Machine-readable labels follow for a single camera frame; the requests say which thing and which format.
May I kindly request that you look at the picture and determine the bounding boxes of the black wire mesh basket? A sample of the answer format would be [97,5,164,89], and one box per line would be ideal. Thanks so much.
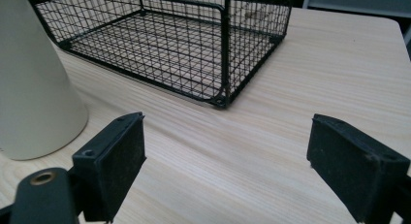
[24,0,294,110]

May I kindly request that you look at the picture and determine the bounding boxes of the cream cone-shaped cup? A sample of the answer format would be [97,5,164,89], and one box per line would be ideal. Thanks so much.
[0,0,89,161]

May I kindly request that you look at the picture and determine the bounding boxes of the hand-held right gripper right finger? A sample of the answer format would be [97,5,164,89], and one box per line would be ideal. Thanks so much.
[306,112,411,224]

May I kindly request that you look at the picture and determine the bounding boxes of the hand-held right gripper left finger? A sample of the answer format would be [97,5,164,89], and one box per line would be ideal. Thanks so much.
[71,112,147,224]

